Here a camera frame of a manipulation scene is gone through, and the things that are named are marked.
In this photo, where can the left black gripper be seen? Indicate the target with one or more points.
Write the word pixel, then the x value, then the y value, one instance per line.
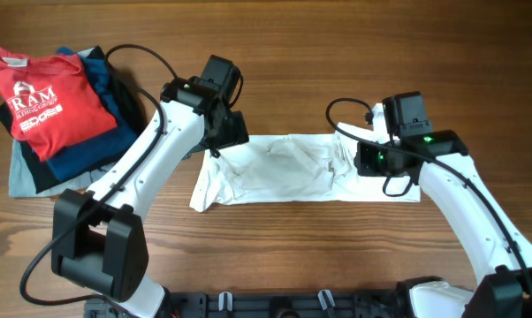
pixel 233 132

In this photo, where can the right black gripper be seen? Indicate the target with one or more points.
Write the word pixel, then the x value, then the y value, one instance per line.
pixel 363 163

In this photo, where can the white t-shirt black print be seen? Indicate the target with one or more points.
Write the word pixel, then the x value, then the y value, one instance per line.
pixel 292 167

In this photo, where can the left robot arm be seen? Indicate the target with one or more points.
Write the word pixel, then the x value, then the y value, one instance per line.
pixel 104 247

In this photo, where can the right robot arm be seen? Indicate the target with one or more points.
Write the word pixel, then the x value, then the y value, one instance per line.
pixel 440 164

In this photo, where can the navy blue folded shirt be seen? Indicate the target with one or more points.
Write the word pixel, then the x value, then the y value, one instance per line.
pixel 109 146

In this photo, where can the red folded printed t-shirt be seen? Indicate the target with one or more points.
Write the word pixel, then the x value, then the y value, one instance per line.
pixel 51 102

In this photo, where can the black folded shirt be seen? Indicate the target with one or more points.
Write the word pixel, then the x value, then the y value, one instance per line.
pixel 69 118

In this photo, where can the grey folded shirt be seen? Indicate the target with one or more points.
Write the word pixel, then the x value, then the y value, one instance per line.
pixel 30 177

